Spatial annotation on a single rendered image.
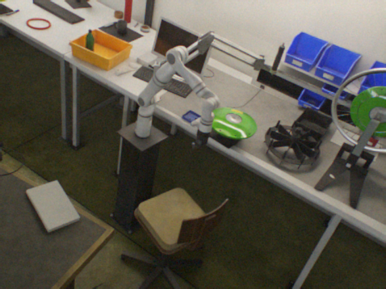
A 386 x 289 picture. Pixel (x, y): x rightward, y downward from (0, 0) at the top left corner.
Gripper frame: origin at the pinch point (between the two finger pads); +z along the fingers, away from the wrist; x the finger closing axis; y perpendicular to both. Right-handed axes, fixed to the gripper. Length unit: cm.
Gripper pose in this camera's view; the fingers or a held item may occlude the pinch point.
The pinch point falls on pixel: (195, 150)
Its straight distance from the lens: 250.2
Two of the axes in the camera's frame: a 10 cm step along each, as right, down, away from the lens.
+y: 7.3, 5.2, -4.4
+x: 6.6, -3.9, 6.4
